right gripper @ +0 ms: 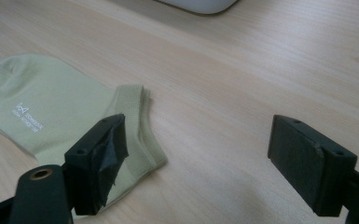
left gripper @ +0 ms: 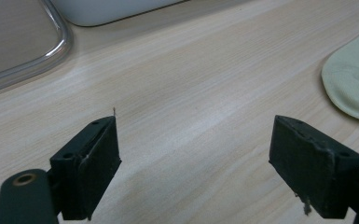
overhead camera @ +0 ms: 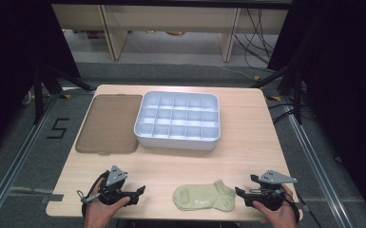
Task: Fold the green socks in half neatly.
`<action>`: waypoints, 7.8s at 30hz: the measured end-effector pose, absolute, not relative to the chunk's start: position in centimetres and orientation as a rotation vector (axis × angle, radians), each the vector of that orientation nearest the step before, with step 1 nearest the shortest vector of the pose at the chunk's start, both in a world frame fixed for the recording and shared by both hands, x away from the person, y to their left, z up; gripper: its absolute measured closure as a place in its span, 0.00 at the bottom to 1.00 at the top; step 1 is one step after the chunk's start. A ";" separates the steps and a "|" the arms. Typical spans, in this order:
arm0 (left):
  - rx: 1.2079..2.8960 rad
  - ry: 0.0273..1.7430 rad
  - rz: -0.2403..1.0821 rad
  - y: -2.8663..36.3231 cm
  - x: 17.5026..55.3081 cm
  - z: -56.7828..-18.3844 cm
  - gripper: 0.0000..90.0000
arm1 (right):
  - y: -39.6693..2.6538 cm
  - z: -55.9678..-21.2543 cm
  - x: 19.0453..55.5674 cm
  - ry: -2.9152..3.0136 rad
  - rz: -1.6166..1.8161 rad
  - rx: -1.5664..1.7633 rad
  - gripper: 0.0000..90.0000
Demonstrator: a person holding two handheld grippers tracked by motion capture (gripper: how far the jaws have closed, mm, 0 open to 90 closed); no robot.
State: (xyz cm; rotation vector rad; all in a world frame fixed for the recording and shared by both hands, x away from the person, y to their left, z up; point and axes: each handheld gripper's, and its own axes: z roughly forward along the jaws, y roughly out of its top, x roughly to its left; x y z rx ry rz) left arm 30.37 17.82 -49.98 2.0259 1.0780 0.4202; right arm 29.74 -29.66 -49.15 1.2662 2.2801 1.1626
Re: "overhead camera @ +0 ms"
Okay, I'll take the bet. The pale wooden desk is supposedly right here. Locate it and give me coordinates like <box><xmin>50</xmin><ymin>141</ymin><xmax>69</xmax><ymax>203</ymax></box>
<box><xmin>50</xmin><ymin>3</ymin><xmax>292</xmax><ymax>63</ymax></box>

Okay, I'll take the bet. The bundle of black cables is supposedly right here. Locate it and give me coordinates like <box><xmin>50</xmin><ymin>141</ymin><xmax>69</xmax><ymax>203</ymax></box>
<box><xmin>233</xmin><ymin>8</ymin><xmax>280</xmax><ymax>70</ymax></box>

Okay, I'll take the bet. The black curtain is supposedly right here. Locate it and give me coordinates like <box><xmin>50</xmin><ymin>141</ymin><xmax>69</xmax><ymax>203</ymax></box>
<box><xmin>0</xmin><ymin>0</ymin><xmax>82</xmax><ymax>161</ymax></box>
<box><xmin>266</xmin><ymin>0</ymin><xmax>366</xmax><ymax>227</ymax></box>

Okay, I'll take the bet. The person's left hand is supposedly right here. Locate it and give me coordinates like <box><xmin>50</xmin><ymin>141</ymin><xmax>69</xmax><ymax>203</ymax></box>
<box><xmin>83</xmin><ymin>178</ymin><xmax>131</xmax><ymax>226</ymax></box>

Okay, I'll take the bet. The white divided storage box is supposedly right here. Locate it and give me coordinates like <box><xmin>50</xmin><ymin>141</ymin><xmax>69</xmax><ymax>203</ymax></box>
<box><xmin>133</xmin><ymin>90</ymin><xmax>222</xmax><ymax>152</ymax></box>

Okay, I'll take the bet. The aluminium floor rail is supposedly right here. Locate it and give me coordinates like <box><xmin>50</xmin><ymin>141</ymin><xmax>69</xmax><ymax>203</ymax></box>
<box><xmin>0</xmin><ymin>93</ymin><xmax>61</xmax><ymax>228</ymax></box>
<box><xmin>280</xmin><ymin>97</ymin><xmax>354</xmax><ymax>228</ymax></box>

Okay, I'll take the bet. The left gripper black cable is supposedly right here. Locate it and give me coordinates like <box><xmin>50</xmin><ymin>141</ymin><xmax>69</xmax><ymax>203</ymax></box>
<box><xmin>76</xmin><ymin>170</ymin><xmax>111</xmax><ymax>219</ymax></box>

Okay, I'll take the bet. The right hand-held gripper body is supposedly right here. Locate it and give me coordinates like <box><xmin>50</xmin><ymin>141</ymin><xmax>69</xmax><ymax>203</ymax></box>
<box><xmin>242</xmin><ymin>169</ymin><xmax>299</xmax><ymax>212</ymax></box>

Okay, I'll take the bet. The brown translucent lid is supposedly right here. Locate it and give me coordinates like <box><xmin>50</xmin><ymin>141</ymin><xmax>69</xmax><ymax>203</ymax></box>
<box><xmin>74</xmin><ymin>93</ymin><xmax>144</xmax><ymax>157</ymax></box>

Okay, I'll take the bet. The pale green sock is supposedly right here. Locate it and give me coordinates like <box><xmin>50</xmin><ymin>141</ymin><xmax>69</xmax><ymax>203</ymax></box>
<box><xmin>172</xmin><ymin>179</ymin><xmax>238</xmax><ymax>213</ymax></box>

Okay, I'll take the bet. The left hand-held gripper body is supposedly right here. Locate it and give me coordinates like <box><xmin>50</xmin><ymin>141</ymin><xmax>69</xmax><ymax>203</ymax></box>
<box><xmin>98</xmin><ymin>164</ymin><xmax>140</xmax><ymax>206</ymax></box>

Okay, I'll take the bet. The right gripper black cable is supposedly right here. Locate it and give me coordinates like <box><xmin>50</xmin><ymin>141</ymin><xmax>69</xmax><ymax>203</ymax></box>
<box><xmin>283</xmin><ymin>189</ymin><xmax>301</xmax><ymax>223</ymax></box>

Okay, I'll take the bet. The person's right hand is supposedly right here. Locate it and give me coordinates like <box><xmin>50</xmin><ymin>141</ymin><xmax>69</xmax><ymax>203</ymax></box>
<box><xmin>251</xmin><ymin>183</ymin><xmax>299</xmax><ymax>227</ymax></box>

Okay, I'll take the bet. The black floor cable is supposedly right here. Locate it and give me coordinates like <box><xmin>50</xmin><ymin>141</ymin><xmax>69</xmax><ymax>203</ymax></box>
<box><xmin>267</xmin><ymin>102</ymin><xmax>313</xmax><ymax>125</ymax></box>

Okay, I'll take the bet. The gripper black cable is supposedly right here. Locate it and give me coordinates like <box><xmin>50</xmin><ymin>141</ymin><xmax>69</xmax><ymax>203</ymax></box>
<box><xmin>283</xmin><ymin>189</ymin><xmax>301</xmax><ymax>223</ymax></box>
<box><xmin>76</xmin><ymin>170</ymin><xmax>111</xmax><ymax>219</ymax></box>

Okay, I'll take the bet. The black metal stand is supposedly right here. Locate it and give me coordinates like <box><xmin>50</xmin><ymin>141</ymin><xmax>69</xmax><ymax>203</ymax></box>
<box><xmin>32</xmin><ymin>64</ymin><xmax>97</xmax><ymax>125</ymax></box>
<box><xmin>249</xmin><ymin>62</ymin><xmax>304</xmax><ymax>125</ymax></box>

